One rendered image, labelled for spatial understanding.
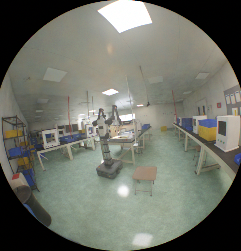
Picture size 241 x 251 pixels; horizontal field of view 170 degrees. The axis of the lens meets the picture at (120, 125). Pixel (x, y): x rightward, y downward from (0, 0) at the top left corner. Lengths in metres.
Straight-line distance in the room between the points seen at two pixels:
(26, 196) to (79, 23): 2.33
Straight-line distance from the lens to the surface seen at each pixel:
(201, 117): 2.81
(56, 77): 2.62
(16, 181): 1.91
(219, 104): 4.16
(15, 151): 2.42
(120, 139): 2.41
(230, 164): 1.35
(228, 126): 1.58
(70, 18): 1.54
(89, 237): 1.47
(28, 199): 1.39
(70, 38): 1.69
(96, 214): 1.57
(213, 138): 2.18
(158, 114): 9.46
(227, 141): 1.62
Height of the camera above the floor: 1.35
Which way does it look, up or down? 3 degrees down
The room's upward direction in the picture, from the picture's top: 7 degrees counter-clockwise
